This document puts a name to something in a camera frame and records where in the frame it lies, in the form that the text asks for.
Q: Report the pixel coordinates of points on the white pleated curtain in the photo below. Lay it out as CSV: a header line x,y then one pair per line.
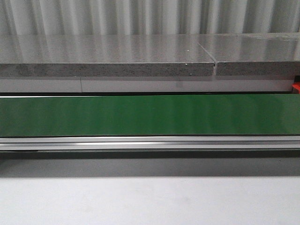
x,y
128,17

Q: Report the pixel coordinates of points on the aluminium conveyor side rail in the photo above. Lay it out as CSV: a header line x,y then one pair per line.
x,y
151,143

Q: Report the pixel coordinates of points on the grey speckled stone slab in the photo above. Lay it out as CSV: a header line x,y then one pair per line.
x,y
103,56

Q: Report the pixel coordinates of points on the green conveyor belt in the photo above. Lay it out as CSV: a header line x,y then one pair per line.
x,y
227,114

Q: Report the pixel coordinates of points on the red plastic tray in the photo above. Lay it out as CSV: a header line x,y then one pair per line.
x,y
296,88

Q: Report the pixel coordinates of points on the white panel under slabs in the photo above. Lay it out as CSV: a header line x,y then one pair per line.
x,y
146,84

